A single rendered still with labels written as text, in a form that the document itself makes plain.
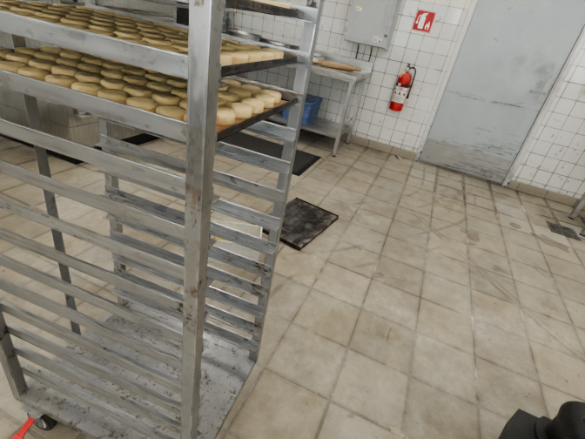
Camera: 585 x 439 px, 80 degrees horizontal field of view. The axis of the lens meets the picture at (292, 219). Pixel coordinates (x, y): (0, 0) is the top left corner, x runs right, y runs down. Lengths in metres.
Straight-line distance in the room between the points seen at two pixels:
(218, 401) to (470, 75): 4.08
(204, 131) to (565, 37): 4.37
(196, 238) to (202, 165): 0.13
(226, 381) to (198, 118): 1.08
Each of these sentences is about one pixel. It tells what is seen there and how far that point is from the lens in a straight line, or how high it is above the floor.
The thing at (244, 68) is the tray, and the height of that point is 1.23.
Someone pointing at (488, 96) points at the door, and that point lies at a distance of 4.62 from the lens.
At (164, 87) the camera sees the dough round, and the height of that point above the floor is 1.15.
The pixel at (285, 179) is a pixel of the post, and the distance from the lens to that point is 0.98.
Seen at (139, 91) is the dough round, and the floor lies 1.15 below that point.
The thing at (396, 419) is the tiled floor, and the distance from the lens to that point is 1.68.
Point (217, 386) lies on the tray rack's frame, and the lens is 1.40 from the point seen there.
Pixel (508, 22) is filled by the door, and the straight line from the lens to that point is 4.60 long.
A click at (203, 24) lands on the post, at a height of 1.29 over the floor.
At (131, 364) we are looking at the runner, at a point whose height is 0.52.
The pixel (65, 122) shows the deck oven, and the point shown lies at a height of 0.35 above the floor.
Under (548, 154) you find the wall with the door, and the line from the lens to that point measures 4.81.
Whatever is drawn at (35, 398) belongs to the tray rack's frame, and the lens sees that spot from 1.48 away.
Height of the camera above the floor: 1.32
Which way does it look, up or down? 30 degrees down
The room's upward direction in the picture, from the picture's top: 11 degrees clockwise
